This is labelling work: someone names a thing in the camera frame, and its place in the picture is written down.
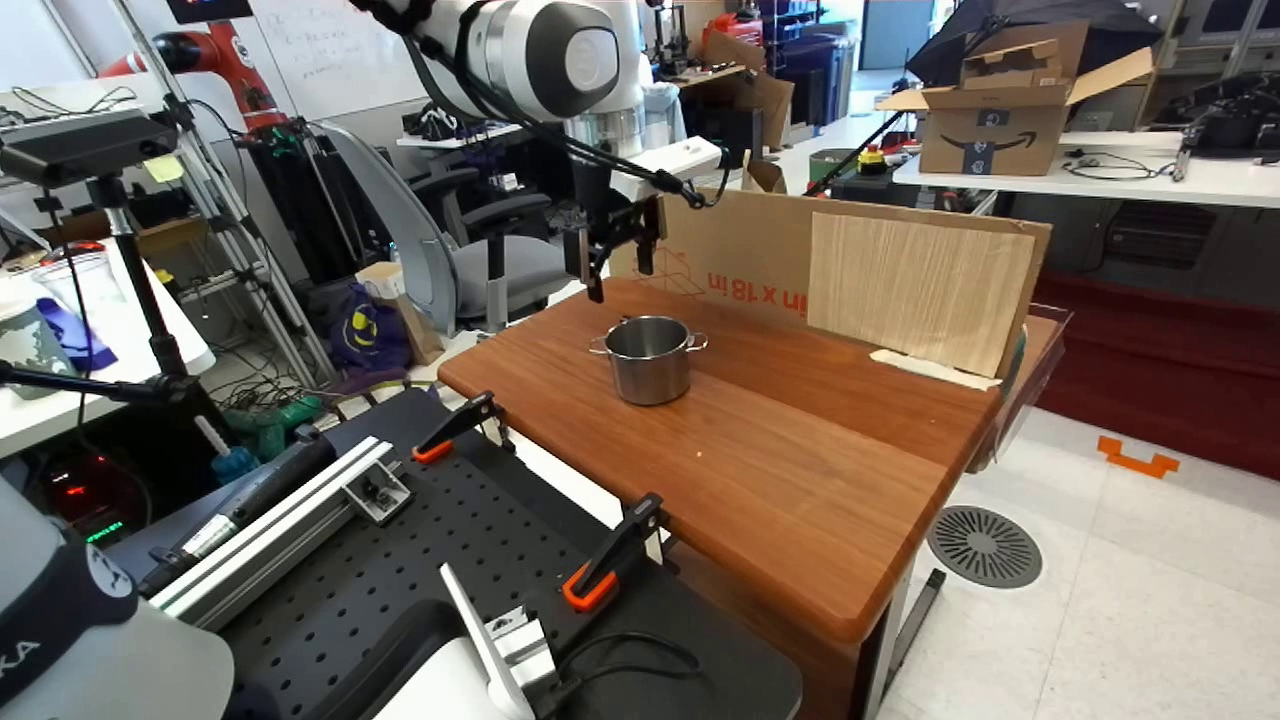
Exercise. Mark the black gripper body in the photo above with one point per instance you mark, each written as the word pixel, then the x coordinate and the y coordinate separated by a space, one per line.
pixel 584 186

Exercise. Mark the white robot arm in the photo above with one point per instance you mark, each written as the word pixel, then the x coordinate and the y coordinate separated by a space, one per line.
pixel 535 53

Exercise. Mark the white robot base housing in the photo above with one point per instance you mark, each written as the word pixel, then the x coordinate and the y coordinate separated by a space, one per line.
pixel 95 664

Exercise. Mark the small steel pot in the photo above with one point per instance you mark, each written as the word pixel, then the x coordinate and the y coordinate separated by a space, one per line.
pixel 648 360

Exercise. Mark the grey office chair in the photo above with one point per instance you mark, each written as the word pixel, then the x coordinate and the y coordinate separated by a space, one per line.
pixel 524 273

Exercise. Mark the brown cardboard panel red print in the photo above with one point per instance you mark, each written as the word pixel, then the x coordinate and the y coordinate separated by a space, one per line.
pixel 742 255

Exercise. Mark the brown background cardboard box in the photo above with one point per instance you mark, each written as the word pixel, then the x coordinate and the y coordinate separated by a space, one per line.
pixel 744 94

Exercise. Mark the orange black bar clamp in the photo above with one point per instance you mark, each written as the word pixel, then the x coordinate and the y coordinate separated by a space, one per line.
pixel 606 567
pixel 460 427

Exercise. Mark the purple cartoon print bag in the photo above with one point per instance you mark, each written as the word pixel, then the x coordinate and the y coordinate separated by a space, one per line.
pixel 370 334

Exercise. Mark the red emergency stop button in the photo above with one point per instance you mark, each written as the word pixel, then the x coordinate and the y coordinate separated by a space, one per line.
pixel 875 163

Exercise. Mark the thin light wooden strip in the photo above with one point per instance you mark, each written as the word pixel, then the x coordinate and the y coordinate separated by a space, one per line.
pixel 932 371

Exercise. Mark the teal cloth bag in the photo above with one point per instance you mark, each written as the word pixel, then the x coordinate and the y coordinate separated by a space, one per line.
pixel 272 427

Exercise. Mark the open Amazon cardboard box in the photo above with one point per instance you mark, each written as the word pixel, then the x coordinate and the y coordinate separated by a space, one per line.
pixel 994 126

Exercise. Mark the red black machine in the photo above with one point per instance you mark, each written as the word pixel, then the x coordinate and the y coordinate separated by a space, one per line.
pixel 235 74

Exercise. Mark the short silver extrusion piece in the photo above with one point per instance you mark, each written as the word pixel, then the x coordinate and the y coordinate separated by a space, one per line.
pixel 504 645

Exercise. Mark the long black padded bar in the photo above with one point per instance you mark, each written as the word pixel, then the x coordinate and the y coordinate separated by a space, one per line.
pixel 235 502

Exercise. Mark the black tripod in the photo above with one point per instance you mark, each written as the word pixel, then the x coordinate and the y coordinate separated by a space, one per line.
pixel 160 334

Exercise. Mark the round floor drain grate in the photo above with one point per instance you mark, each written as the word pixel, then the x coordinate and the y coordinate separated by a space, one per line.
pixel 984 545

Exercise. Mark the grey table leg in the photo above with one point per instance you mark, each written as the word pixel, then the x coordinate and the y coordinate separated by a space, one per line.
pixel 915 625

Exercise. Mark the blue cloth item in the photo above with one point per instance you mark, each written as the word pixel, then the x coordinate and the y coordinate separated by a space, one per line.
pixel 75 334

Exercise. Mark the white background table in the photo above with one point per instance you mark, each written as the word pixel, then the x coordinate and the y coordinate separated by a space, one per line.
pixel 1203 186

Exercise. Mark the black controller box with LEDs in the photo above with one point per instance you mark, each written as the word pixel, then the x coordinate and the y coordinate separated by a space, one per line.
pixel 81 486

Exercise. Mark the white side desk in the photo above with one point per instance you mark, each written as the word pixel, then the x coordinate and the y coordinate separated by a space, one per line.
pixel 43 418

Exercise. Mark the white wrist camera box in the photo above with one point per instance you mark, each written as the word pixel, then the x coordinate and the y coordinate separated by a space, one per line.
pixel 674 163

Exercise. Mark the aluminium frame stand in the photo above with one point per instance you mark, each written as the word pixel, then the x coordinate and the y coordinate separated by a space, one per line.
pixel 287 308

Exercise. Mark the long aluminium rail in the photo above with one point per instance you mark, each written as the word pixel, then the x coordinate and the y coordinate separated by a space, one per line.
pixel 280 525

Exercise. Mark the grey stereo camera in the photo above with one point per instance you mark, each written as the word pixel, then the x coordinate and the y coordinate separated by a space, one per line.
pixel 85 145

